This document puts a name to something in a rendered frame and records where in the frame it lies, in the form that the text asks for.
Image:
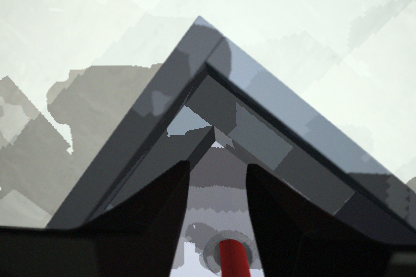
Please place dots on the red peg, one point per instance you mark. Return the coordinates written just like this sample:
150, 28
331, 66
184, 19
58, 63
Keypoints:
234, 261

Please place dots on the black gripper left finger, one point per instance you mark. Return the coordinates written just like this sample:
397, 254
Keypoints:
136, 238

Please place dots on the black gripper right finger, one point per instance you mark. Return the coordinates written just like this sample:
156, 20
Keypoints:
297, 238

